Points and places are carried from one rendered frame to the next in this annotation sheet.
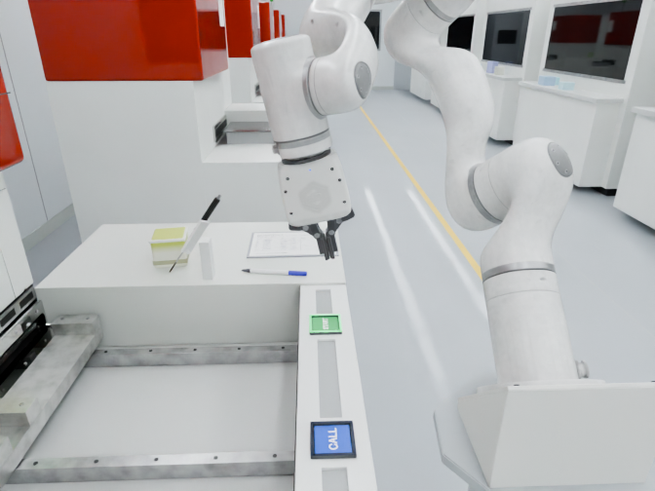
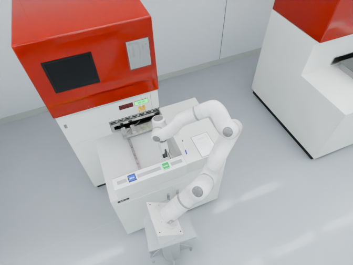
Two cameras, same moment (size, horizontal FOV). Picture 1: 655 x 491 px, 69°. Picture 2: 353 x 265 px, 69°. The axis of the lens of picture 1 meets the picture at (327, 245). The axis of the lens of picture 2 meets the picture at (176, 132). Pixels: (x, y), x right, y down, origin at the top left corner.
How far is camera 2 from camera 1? 160 cm
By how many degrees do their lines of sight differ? 60
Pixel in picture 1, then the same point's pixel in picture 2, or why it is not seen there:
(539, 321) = (169, 206)
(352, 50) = (156, 133)
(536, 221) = (186, 195)
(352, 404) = (141, 178)
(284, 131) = not seen: hidden behind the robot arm
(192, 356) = not seen: hidden behind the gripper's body
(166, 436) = (143, 153)
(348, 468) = (126, 182)
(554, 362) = (163, 213)
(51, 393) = (141, 131)
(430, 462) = (237, 231)
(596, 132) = not seen: outside the picture
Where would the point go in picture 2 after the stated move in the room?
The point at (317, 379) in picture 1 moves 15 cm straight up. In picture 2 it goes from (146, 170) to (144, 159)
